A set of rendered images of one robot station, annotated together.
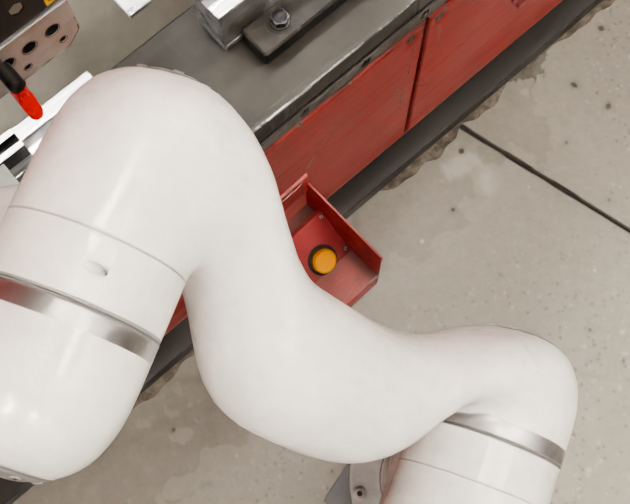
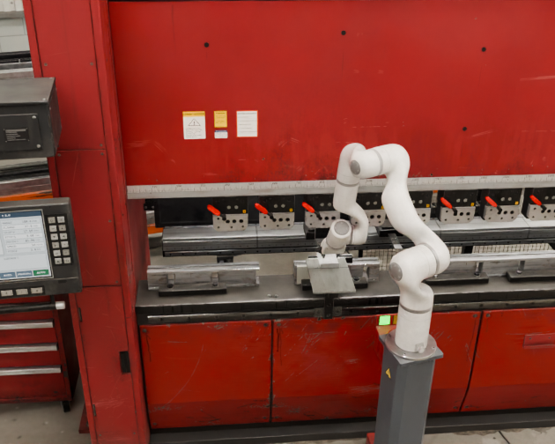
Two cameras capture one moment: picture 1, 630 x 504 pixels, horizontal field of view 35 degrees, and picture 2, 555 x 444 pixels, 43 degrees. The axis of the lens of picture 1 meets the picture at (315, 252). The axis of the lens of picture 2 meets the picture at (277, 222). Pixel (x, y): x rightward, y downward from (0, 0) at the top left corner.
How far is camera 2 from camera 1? 2.24 m
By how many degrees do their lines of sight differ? 49
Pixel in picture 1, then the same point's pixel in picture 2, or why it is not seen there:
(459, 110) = (499, 421)
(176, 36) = not seen: hidden behind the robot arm
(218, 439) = not seen: outside the picture
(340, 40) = (449, 290)
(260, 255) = (402, 171)
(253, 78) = not seen: hidden behind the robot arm
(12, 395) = (364, 153)
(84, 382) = (373, 158)
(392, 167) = (461, 424)
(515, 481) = (425, 252)
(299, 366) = (398, 188)
